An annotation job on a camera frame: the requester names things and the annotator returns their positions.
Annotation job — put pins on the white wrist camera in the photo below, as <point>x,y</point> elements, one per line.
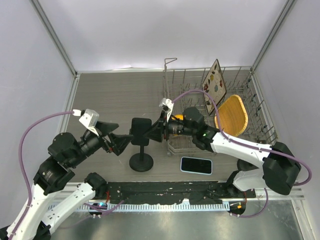
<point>167,105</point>
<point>88,118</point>

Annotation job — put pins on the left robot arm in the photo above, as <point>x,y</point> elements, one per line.
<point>36,221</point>

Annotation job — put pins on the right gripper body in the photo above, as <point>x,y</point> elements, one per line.
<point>175,127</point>

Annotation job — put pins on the black phone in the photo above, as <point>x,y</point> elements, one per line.
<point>138,128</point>

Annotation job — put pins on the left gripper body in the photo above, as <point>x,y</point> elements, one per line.
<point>91,143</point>

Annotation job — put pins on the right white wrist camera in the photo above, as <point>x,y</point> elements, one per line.
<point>167,105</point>

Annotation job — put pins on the black phone stand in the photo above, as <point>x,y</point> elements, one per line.
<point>244,165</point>
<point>141,161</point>

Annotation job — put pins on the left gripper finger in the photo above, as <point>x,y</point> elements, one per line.
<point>118,143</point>
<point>106,129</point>

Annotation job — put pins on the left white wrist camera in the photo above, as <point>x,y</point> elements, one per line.
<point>88,118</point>

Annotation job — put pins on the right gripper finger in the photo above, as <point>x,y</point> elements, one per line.
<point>160,123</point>
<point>155,133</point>

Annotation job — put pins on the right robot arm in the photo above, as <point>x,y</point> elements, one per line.
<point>274,165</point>

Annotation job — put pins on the phone in light blue case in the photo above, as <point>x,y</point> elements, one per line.
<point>195,165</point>

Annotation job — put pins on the floral square plate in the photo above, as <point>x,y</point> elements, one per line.
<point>214,84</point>

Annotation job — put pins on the white cable duct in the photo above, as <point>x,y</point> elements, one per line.
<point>183,207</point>

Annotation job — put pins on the yellow bowl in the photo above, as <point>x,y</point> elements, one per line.
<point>177,124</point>

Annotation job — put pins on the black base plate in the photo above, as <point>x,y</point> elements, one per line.
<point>173,192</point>

